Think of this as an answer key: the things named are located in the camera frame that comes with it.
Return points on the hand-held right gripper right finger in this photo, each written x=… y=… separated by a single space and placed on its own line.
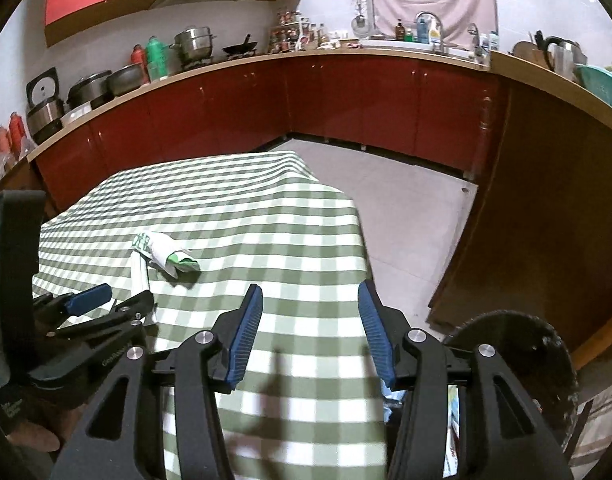
x=376 y=337

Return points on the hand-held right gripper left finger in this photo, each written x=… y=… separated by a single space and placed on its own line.
x=243 y=337

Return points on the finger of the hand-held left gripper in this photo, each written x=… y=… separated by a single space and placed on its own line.
x=88 y=298
x=133 y=305

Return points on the white green paper wrapper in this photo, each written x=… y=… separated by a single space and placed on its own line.
x=161 y=252

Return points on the black bin with liner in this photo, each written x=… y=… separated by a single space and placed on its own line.
x=526 y=360

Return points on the person's left hand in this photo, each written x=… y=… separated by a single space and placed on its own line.
x=33 y=437

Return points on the red plastic bottle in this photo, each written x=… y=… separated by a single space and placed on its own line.
x=3 y=144
x=17 y=132

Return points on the green checked tablecloth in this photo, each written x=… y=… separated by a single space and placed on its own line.
x=266 y=220

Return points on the silver rice cooker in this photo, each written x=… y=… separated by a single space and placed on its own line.
x=43 y=110

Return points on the white flat container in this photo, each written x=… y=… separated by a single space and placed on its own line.
x=76 y=114

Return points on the black cooking pot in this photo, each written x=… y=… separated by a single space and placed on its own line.
x=88 y=91

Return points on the steel basin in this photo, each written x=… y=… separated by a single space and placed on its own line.
x=126 y=80

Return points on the wooden bar counter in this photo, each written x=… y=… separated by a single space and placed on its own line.
x=536 y=185

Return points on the red thermos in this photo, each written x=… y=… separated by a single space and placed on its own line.
x=138 y=56

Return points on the red base cabinets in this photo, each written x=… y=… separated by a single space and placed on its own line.
x=361 y=100

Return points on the striped beige curtain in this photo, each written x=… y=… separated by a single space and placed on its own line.
x=601 y=425

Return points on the green thermos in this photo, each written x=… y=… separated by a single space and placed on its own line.
x=157 y=60

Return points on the steel steamer pot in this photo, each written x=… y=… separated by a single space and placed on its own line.
x=193 y=46

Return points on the black wok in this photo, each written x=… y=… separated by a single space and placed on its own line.
x=240 y=49

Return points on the group of seasoning bottles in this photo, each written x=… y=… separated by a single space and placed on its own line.
x=296 y=35

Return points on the brown glass bottle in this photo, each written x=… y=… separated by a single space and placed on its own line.
x=400 y=31

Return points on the blue detergent bottle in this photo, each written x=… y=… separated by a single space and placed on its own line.
x=423 y=31

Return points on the small chrome faucet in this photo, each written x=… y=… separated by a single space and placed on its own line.
x=475 y=40

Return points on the tall chrome faucet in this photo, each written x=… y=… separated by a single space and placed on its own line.
x=438 y=30

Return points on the white plastic bottle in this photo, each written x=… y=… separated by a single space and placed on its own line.
x=493 y=42

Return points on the wooden cutting board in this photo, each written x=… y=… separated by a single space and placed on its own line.
x=528 y=55

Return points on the teal plastic basket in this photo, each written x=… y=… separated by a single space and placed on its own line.
x=603 y=90

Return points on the window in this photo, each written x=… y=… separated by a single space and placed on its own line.
x=367 y=0

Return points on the steel kettle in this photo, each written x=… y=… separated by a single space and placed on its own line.
x=566 y=57

